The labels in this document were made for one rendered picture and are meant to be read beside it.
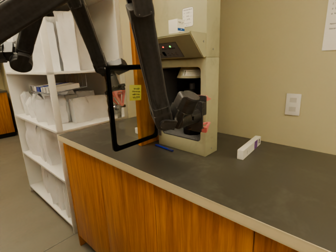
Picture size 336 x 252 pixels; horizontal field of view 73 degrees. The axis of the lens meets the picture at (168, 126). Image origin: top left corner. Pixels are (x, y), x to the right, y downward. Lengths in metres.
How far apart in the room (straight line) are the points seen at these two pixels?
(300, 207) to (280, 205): 0.06
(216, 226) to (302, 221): 0.28
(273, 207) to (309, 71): 0.75
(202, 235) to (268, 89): 0.85
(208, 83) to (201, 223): 0.59
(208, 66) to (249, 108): 0.49
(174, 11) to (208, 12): 0.18
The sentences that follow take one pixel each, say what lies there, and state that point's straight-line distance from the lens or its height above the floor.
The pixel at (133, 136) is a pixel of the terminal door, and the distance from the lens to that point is 1.17.
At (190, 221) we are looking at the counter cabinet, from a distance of 0.98.
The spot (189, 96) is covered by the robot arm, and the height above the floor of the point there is 1.29.
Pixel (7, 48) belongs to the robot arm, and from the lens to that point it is 1.10.
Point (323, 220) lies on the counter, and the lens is 0.84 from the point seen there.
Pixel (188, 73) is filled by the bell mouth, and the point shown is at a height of 1.34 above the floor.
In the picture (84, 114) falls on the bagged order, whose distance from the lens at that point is 2.12.
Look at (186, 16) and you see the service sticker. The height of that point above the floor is 1.59.
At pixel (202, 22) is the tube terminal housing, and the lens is 1.08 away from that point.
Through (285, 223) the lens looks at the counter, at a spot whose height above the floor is 0.94.
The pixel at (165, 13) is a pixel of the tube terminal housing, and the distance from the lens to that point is 1.22.
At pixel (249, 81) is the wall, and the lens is 1.43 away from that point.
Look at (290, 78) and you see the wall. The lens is 1.36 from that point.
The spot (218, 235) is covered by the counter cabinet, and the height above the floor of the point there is 0.79.
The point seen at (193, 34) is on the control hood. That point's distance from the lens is 0.98.
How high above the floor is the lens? 1.39
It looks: 15 degrees down
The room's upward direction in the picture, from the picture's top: 2 degrees counter-clockwise
